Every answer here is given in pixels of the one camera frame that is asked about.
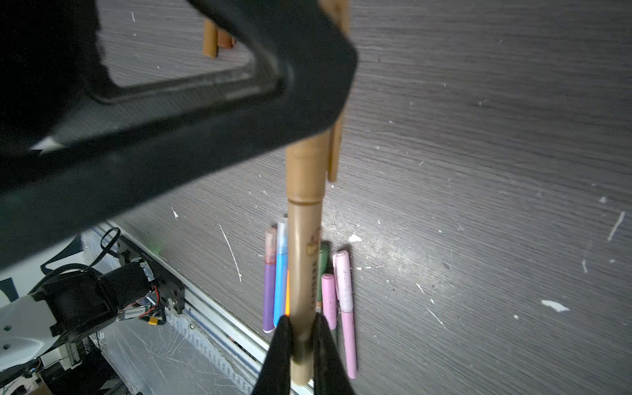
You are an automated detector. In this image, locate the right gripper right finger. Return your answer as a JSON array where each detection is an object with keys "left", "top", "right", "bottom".
[{"left": 312, "top": 314, "right": 355, "bottom": 395}]

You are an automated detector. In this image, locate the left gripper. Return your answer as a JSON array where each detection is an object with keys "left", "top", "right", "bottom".
[{"left": 1, "top": 1, "right": 358, "bottom": 267}]

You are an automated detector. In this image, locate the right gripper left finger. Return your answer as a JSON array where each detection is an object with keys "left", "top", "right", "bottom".
[{"left": 251, "top": 316, "right": 293, "bottom": 395}]

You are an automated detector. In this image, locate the dark brown pen cap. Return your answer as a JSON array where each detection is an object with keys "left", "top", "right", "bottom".
[{"left": 217, "top": 29, "right": 236, "bottom": 49}]

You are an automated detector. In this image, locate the tan pen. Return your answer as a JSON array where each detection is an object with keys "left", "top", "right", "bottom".
[{"left": 286, "top": 112, "right": 343, "bottom": 385}]

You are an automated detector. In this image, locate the green capped brown pen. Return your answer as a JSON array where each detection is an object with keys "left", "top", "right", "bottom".
[{"left": 316, "top": 242, "right": 330, "bottom": 313}]

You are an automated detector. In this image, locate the orange marker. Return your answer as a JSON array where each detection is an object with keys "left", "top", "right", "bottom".
[{"left": 284, "top": 270, "right": 291, "bottom": 316}]

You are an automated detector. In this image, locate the purple marker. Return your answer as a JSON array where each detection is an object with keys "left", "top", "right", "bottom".
[{"left": 262, "top": 227, "right": 277, "bottom": 333}]

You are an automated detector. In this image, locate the blue marker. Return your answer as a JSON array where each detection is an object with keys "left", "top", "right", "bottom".
[{"left": 273, "top": 217, "right": 288, "bottom": 326}]

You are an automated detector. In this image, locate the aluminium front rail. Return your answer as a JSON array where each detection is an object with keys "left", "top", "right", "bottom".
[{"left": 93, "top": 221, "right": 317, "bottom": 395}]

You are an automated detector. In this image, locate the left black corrugated cable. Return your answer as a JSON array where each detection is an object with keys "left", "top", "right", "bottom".
[{"left": 29, "top": 226, "right": 123, "bottom": 292}]

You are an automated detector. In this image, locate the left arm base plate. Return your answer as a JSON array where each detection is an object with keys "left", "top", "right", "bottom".
[{"left": 118, "top": 236, "right": 185, "bottom": 326}]

